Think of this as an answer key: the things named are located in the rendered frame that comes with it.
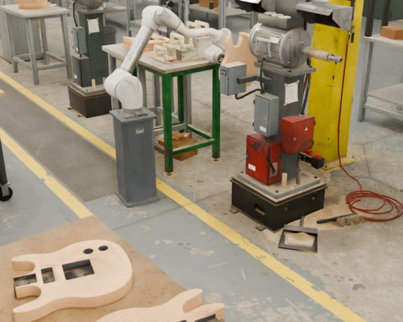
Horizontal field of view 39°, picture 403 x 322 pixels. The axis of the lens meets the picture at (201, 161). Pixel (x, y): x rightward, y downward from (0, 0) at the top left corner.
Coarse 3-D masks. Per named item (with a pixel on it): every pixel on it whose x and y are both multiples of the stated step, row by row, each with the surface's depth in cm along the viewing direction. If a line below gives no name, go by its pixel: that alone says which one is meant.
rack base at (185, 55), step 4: (176, 44) 483; (184, 44) 482; (176, 48) 470; (196, 48) 469; (168, 52) 480; (176, 52) 468; (180, 52) 462; (184, 52) 463; (188, 52) 465; (192, 52) 467; (196, 52) 469; (176, 56) 470; (180, 56) 463; (184, 56) 464; (188, 56) 466; (192, 56) 468; (196, 56) 470; (180, 60) 465; (184, 60) 465; (188, 60) 467
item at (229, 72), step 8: (224, 64) 383; (232, 64) 383; (240, 64) 383; (224, 72) 381; (232, 72) 379; (240, 72) 383; (224, 80) 383; (232, 80) 382; (224, 88) 385; (232, 88) 384; (240, 88) 388; (240, 96) 393
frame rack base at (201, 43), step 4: (184, 36) 483; (196, 36) 473; (208, 36) 472; (184, 40) 484; (188, 40) 479; (196, 40) 467; (200, 40) 467; (204, 40) 469; (208, 40) 471; (212, 40) 473; (196, 44) 468; (200, 44) 468; (204, 44) 470; (208, 44) 472; (200, 48) 469; (204, 48) 471; (200, 52) 471; (200, 56) 472
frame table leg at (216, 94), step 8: (216, 64) 470; (216, 72) 473; (216, 80) 476; (216, 88) 479; (216, 96) 482; (216, 104) 485; (216, 112) 488; (216, 120) 491; (216, 128) 494; (216, 136) 498; (216, 144) 501; (216, 152) 504; (216, 160) 509
